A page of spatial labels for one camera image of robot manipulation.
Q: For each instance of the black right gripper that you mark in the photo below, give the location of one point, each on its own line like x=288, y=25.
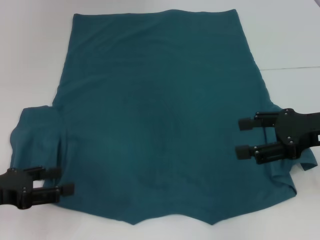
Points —
x=295, y=130

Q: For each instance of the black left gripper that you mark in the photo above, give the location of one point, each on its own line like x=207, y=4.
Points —
x=15, y=185

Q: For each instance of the teal blue shirt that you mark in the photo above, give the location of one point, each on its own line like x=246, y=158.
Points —
x=160, y=100

